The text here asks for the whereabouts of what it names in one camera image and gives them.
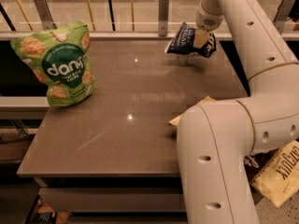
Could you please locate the snack bag on floor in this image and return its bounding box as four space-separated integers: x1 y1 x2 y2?
29 199 68 224

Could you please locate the grey drawer front under table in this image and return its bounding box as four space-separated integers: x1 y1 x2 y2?
39 188 185 213

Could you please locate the blue Kettle chip bag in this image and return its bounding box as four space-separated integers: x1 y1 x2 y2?
164 21 217 58

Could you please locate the metal glass railing bracket left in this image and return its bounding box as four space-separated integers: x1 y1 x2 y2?
34 0 57 30

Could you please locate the metal glass railing bracket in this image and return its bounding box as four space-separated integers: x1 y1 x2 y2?
273 0 296 34
158 0 169 36
34 0 57 30

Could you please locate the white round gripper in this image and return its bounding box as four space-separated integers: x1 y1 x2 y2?
193 5 224 49

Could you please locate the metal glass railing bracket right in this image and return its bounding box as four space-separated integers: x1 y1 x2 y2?
273 0 296 34

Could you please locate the metal glass railing bracket middle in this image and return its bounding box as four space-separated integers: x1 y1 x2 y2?
158 0 169 36

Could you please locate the green Dang rice chip bag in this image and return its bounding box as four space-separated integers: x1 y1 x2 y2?
10 21 94 106

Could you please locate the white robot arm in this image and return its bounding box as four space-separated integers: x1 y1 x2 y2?
177 0 299 224

